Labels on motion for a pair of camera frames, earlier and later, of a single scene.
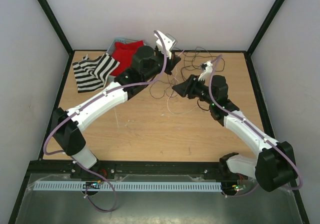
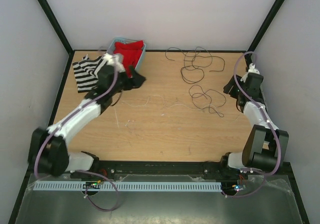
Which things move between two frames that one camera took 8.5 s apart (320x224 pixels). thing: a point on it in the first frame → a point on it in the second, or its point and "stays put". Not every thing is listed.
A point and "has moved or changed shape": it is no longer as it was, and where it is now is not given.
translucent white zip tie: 116,117 stays put
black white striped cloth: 91,74 stays put
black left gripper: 171,63 → 135,82
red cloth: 123,53 stays put
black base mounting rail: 108,169 stays put
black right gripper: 188,87 → 232,82
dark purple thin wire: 165,91 has moved or changed shape
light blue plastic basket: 110,49 stays put
